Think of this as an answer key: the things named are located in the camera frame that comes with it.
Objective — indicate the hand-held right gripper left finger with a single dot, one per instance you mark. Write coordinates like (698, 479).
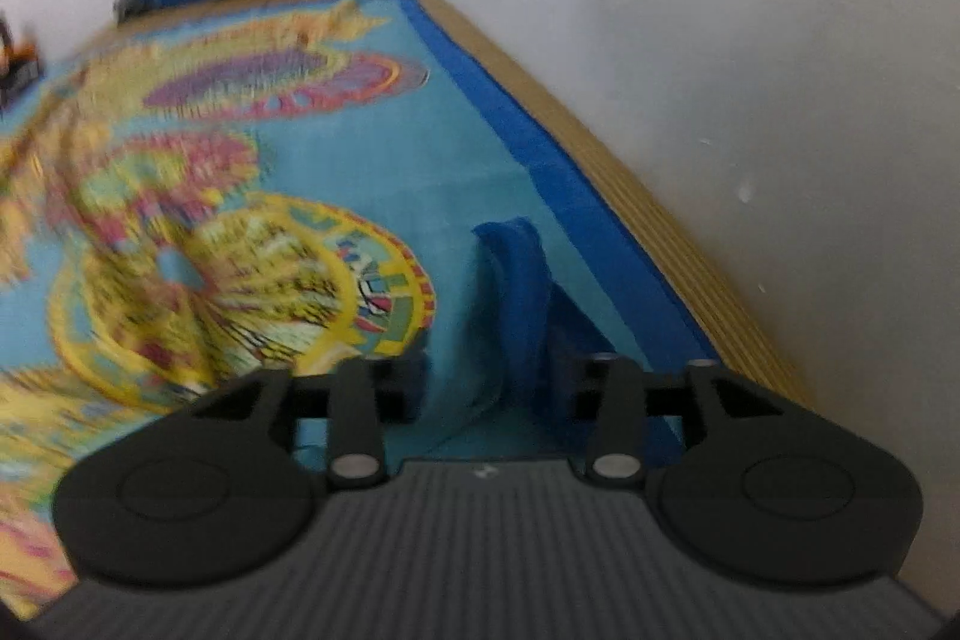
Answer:
(356, 415)

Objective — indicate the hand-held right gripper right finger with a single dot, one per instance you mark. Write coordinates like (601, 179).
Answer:
(619, 411)

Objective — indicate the blue printed cloth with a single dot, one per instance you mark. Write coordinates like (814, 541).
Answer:
(465, 160)

